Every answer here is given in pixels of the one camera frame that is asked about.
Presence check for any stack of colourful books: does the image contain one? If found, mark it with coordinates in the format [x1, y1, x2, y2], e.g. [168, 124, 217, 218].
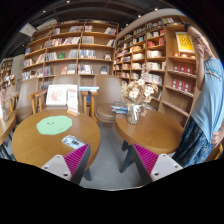
[110, 101, 129, 116]

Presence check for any glass vase with dried flowers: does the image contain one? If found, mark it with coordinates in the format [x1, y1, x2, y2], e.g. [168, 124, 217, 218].
[120, 63, 159, 126]

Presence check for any distant wooden bookshelf unit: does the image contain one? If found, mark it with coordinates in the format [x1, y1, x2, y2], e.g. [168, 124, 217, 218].
[0, 57, 16, 89]

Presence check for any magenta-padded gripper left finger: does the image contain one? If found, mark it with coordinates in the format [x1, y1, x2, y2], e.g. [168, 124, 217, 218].
[40, 143, 92, 186]

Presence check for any white framed picture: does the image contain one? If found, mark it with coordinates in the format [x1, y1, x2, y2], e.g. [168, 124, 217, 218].
[45, 84, 69, 107]

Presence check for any tall wooden bookshelf unit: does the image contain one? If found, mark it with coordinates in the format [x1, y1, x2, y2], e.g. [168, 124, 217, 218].
[113, 14, 204, 128]

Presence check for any white sign on wooden base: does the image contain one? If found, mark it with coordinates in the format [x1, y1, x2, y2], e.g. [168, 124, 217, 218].
[66, 84, 81, 117]

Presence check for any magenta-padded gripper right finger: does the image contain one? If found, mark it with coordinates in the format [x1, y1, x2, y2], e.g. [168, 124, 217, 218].
[130, 143, 184, 186]

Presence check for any person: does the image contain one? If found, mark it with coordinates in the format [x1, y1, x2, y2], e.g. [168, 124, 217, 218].
[171, 23, 224, 168]

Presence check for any green blob-shaped mouse pad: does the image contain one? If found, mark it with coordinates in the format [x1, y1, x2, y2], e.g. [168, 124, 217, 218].
[35, 115, 74, 136]

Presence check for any transparent blue computer mouse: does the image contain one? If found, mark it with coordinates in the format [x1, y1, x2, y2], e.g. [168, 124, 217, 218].
[61, 134, 86, 150]

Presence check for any round wooden side table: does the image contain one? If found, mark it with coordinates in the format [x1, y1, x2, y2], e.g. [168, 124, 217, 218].
[0, 111, 17, 148]
[115, 109, 185, 174]

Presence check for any brown padded wooden armchair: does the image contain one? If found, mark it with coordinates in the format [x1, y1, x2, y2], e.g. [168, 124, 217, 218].
[81, 74, 128, 124]
[14, 77, 48, 123]
[39, 73, 89, 113]

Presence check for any vase with pale dried branches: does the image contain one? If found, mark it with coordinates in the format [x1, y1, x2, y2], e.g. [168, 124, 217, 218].
[0, 84, 18, 123]

